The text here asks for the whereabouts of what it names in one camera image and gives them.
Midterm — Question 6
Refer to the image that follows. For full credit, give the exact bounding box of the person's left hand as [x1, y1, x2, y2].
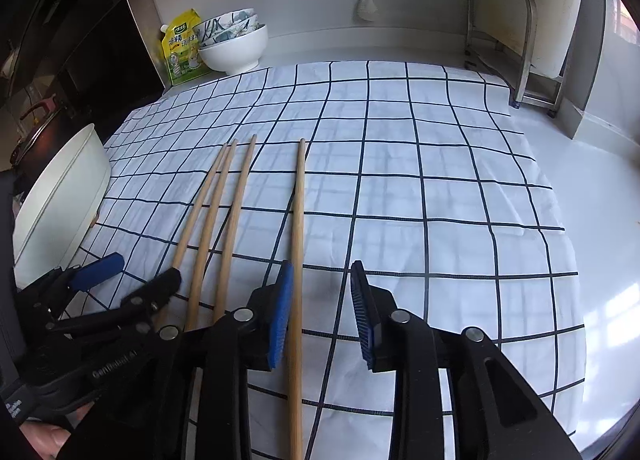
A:
[20, 402, 98, 460]

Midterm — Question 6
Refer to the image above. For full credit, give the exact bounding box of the large white plastic basin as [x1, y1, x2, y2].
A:
[11, 123, 112, 276]

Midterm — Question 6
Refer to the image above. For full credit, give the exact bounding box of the cream cutting board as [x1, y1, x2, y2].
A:
[492, 0, 587, 80]

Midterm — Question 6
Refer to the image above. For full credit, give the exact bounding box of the black kitchen appliance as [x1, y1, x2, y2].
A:
[0, 0, 166, 151]

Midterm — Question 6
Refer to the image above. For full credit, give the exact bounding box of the metal cutting board rack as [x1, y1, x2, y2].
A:
[464, 0, 571, 117]

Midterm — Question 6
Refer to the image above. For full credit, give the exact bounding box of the light brown chopstick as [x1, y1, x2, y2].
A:
[212, 134, 258, 326]
[184, 138, 240, 333]
[286, 138, 307, 460]
[170, 143, 228, 271]

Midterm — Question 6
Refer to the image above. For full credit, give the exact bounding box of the dark pot with red handle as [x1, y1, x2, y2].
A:
[9, 96, 68, 176]

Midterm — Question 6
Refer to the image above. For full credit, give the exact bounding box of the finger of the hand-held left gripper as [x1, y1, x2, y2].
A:
[30, 252, 126, 301]
[117, 267, 182, 326]

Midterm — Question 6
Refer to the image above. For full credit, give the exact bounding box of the plain white ceramic bowl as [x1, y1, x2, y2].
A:
[197, 24, 268, 76]

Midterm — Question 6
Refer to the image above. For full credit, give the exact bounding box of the yellow green seasoning pouch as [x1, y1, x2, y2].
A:
[160, 9, 211, 87]

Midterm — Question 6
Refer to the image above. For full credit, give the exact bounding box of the blue patterned ceramic bowl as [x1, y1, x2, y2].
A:
[194, 8, 257, 34]
[199, 15, 261, 47]

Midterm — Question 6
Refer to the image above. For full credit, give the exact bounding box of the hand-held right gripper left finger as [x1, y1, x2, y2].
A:
[65, 260, 296, 460]

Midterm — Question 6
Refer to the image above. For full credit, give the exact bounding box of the white black checked cloth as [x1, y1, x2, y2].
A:
[75, 60, 586, 460]

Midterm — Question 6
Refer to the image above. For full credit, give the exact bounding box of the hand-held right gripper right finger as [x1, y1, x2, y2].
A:
[349, 260, 583, 460]

